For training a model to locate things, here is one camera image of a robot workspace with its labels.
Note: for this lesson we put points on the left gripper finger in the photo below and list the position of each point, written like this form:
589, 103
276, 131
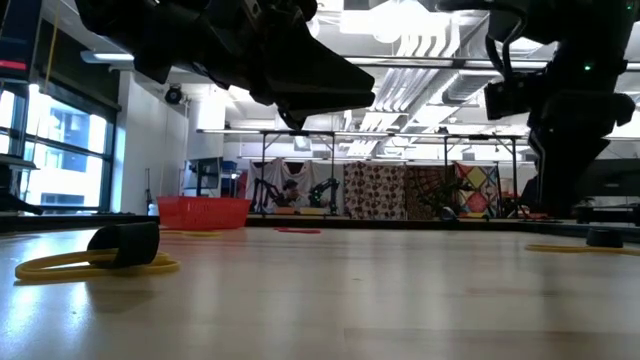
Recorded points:
310, 92
310, 55

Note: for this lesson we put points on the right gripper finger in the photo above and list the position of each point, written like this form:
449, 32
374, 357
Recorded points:
582, 165
552, 175

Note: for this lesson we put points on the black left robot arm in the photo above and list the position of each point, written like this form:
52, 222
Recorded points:
150, 30

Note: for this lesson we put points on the black background robot arm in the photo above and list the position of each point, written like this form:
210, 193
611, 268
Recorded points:
325, 189
262, 192

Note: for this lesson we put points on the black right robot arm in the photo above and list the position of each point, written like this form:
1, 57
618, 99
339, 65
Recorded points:
575, 30

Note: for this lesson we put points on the thin yellow rubber band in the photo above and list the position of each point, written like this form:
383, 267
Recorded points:
555, 248
195, 233
150, 270

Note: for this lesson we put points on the wide black rubber band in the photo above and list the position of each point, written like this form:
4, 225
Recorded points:
130, 245
605, 239

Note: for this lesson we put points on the thin red rubber band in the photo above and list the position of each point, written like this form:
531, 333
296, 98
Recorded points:
300, 231

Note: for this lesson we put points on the black background monitor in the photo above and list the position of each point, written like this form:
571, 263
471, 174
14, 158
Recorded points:
622, 177

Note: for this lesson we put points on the colourful geometric hanging cloth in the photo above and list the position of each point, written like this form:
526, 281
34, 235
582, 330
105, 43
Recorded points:
477, 177

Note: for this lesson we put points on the black ceiling spotlight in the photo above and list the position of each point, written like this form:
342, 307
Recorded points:
173, 95

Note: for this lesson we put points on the white hanging sheet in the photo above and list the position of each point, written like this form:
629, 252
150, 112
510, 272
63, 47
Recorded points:
272, 170

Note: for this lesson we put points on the blue storage bins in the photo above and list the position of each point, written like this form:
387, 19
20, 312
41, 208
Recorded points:
230, 165

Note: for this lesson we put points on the brown dotted hanging cloth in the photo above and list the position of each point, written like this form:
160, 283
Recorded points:
375, 190

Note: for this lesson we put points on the dark orange patterned cloth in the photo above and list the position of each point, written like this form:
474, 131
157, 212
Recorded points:
425, 185

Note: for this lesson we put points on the red plastic basket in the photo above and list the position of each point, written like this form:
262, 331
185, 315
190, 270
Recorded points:
205, 212

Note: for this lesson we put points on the large window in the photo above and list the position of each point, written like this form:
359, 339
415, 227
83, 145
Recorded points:
65, 180

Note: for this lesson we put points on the black background metal frame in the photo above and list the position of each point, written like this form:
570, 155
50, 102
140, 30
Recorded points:
514, 170
263, 165

